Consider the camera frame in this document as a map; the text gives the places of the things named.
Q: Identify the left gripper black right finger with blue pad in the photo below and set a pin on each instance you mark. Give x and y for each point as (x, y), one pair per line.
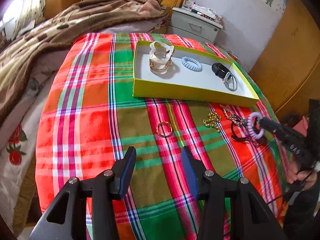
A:
(251, 218)

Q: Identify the black elastic hair band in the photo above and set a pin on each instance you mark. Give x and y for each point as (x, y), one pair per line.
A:
(239, 132)

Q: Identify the floral white bed sheet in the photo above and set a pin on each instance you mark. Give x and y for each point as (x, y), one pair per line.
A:
(18, 164)

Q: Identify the black wrist band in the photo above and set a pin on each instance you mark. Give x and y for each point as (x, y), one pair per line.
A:
(220, 70)

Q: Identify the person's right hand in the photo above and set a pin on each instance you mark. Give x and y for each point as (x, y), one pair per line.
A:
(293, 174)

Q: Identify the wooden wardrobe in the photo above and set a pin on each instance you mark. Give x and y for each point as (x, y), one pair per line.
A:
(287, 71)

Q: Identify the gold rhinestone hair clip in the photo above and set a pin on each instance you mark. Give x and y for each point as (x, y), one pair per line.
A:
(231, 116)

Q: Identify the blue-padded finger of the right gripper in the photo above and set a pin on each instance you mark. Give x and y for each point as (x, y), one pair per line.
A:
(269, 125)

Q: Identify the floral curtain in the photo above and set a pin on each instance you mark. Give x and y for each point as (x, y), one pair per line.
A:
(23, 12)

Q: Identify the colourful plaid cloth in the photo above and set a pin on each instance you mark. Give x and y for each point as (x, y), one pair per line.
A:
(91, 118)

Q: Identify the pink plastic bin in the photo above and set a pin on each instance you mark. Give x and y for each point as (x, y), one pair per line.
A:
(302, 126)

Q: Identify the brown patterned blanket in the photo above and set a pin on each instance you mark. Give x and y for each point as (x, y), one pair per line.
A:
(61, 32)

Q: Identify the translucent white hair claw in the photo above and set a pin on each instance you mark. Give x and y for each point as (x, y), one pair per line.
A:
(160, 57)

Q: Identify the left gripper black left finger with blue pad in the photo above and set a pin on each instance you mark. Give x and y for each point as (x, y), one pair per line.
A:
(65, 217)

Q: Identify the grey bedside cabinet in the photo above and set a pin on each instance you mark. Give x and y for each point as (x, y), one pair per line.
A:
(190, 25)

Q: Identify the clutter on bedside cabinet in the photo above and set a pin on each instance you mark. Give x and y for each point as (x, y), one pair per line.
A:
(208, 13)

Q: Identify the yellow-green shallow box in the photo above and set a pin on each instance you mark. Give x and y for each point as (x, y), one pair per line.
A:
(190, 77)

